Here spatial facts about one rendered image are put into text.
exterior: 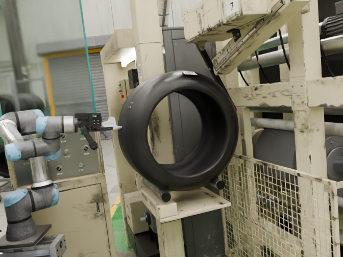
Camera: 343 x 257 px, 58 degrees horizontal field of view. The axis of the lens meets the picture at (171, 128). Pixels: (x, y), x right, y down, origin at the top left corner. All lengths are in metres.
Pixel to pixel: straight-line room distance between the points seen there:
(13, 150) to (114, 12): 10.08
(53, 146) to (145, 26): 0.82
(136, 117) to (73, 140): 0.80
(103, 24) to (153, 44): 9.52
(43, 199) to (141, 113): 0.76
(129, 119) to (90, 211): 0.92
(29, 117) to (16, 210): 0.47
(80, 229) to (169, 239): 0.58
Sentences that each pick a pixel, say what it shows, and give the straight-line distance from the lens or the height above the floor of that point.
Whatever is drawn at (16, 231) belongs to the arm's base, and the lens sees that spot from 1.83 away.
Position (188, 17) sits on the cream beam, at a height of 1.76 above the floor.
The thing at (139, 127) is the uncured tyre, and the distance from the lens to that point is 1.36.
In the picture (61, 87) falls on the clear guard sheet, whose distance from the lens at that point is 2.06.
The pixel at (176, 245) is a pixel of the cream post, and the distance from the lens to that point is 1.99.
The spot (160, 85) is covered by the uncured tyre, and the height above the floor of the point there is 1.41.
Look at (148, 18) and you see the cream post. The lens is 1.82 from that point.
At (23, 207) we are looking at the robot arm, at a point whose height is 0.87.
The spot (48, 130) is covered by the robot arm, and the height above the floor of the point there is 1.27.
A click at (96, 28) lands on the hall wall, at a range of 11.33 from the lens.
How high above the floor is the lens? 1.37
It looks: 6 degrees down
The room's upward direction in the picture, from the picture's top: 6 degrees counter-clockwise
